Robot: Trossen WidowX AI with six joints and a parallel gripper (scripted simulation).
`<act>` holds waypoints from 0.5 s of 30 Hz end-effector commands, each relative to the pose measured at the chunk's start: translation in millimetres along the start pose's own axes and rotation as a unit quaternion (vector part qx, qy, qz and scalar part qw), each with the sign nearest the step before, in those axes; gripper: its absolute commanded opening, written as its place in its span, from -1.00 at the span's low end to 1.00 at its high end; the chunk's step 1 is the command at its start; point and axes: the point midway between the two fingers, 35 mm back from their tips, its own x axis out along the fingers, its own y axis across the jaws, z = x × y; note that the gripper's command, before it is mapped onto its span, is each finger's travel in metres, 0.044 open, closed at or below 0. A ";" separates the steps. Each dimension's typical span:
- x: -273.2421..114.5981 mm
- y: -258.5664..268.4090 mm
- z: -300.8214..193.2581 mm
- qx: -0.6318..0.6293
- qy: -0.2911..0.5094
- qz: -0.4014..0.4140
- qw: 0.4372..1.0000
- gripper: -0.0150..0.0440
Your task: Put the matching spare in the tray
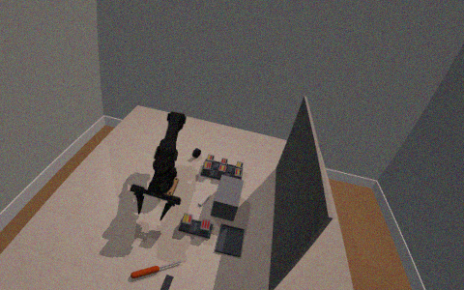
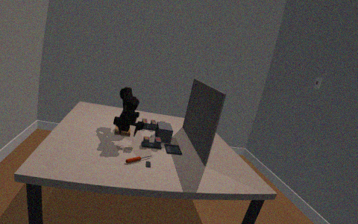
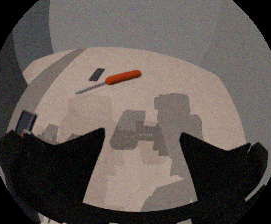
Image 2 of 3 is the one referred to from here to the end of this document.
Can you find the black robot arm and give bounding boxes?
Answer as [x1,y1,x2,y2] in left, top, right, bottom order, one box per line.
[119,87,139,132]

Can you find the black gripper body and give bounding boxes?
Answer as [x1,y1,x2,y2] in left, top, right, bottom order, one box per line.
[113,116,144,130]

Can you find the dark grey flat panel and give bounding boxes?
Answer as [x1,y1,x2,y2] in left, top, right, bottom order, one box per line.
[183,78,226,166]

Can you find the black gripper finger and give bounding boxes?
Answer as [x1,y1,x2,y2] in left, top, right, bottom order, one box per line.
[116,121,122,133]
[134,125,141,137]

